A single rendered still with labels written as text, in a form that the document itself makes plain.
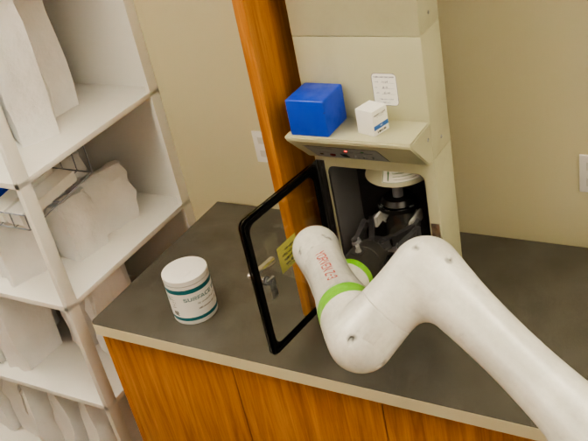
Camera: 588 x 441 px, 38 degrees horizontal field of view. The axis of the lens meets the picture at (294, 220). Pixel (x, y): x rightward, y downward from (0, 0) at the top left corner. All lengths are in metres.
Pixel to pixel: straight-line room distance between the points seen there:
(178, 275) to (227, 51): 0.75
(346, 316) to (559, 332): 0.84
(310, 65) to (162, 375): 1.06
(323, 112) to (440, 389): 0.70
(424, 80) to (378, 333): 0.67
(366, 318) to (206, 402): 1.15
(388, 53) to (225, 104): 0.99
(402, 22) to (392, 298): 0.67
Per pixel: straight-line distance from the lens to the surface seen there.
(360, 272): 1.96
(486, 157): 2.45
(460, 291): 1.41
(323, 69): 2.00
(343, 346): 1.46
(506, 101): 2.36
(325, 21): 1.95
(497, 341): 1.39
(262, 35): 1.99
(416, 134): 1.89
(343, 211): 2.22
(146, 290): 2.62
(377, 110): 1.89
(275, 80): 2.04
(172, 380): 2.55
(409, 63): 1.89
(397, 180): 2.08
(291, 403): 2.32
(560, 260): 2.44
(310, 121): 1.94
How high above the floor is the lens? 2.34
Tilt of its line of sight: 31 degrees down
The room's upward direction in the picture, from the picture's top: 12 degrees counter-clockwise
